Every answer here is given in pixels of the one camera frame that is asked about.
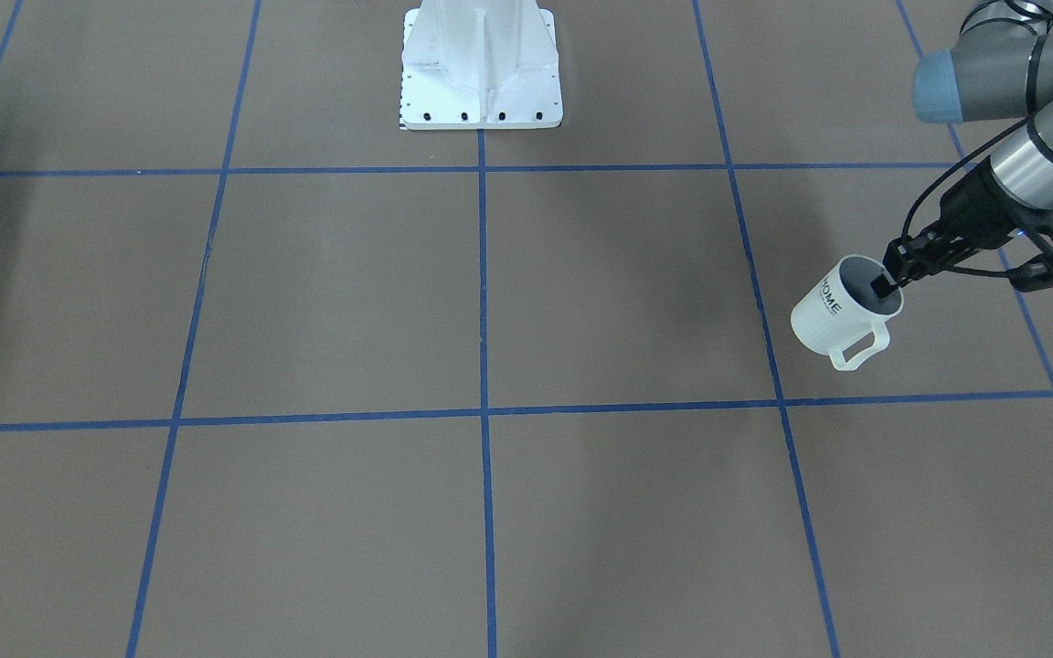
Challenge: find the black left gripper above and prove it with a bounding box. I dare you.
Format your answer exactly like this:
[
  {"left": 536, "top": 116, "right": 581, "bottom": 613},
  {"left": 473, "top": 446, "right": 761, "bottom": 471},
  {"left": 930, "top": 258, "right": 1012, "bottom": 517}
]
[{"left": 870, "top": 164, "right": 1037, "bottom": 297}]

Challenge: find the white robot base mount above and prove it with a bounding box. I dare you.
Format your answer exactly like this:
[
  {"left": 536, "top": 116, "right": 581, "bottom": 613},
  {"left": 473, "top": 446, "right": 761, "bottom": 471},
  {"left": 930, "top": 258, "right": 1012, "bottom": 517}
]
[{"left": 399, "top": 1, "right": 564, "bottom": 131}]

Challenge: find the black braided cable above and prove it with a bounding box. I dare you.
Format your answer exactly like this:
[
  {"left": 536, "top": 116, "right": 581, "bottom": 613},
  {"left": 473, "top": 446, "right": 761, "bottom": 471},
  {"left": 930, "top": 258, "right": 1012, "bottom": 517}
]
[{"left": 899, "top": 114, "right": 1053, "bottom": 280}]

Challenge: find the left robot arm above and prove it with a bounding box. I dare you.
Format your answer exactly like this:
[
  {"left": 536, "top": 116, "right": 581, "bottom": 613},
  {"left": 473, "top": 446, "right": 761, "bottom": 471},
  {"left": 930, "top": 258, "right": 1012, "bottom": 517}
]
[{"left": 868, "top": 1, "right": 1053, "bottom": 299}]

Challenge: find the white ribbed mug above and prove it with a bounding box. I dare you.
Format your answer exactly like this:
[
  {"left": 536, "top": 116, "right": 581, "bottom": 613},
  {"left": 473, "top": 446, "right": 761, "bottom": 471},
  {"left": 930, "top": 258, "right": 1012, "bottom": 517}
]
[{"left": 790, "top": 254, "right": 903, "bottom": 372}]

